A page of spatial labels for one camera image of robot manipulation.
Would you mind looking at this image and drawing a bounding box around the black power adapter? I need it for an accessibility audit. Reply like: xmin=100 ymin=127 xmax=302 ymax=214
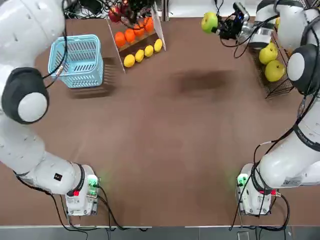
xmin=80 ymin=0 xmax=103 ymax=15

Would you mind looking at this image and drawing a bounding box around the black right base cable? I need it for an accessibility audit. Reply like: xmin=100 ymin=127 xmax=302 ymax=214
xmin=228 ymin=172 xmax=291 ymax=231

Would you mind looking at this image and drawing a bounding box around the large yellow-green apple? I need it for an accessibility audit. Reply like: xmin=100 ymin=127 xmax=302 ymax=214
xmin=258 ymin=42 xmax=279 ymax=65
xmin=264 ymin=59 xmax=286 ymax=83

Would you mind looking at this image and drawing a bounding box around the black left base cable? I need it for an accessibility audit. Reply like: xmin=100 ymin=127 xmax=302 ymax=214
xmin=49 ymin=184 xmax=151 ymax=232

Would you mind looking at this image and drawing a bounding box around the clear acrylic tiered shelf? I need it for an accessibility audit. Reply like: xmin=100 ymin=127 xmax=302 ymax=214
xmin=106 ymin=0 xmax=167 ymax=75

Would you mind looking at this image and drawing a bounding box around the light blue plastic basket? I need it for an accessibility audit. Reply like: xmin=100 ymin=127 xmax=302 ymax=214
xmin=47 ymin=34 xmax=105 ymax=89

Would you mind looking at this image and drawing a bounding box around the orange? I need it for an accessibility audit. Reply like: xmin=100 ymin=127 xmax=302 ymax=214
xmin=124 ymin=29 xmax=136 ymax=44
xmin=134 ymin=23 xmax=145 ymax=38
xmin=114 ymin=31 xmax=126 ymax=48
xmin=144 ymin=16 xmax=154 ymax=33

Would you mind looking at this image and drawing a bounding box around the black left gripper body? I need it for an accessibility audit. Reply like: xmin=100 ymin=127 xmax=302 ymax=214
xmin=124 ymin=0 xmax=152 ymax=13

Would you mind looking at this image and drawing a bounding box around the black base cable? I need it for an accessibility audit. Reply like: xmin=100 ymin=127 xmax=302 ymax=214
xmin=228 ymin=172 xmax=291 ymax=231
xmin=49 ymin=184 xmax=151 ymax=232

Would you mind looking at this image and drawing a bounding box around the grey metal post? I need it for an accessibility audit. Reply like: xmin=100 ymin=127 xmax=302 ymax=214
xmin=161 ymin=0 xmax=170 ymax=22

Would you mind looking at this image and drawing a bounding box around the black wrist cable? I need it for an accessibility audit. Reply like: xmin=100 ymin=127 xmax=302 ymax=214
xmin=252 ymin=82 xmax=320 ymax=176
xmin=42 ymin=14 xmax=70 ymax=88

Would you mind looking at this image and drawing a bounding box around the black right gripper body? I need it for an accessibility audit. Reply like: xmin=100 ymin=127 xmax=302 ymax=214
xmin=219 ymin=13 xmax=243 ymax=41

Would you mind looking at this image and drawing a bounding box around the black wire fruit shelf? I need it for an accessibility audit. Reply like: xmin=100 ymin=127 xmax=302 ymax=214
xmin=249 ymin=29 xmax=303 ymax=99

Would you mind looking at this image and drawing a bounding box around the green apple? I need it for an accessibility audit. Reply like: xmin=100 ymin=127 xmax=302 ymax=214
xmin=201 ymin=11 xmax=220 ymax=35

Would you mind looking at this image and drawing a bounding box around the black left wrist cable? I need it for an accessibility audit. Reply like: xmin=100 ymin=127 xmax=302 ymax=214
xmin=42 ymin=14 xmax=70 ymax=88

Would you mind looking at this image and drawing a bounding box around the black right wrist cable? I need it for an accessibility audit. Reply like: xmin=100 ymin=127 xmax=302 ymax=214
xmin=252 ymin=82 xmax=320 ymax=176

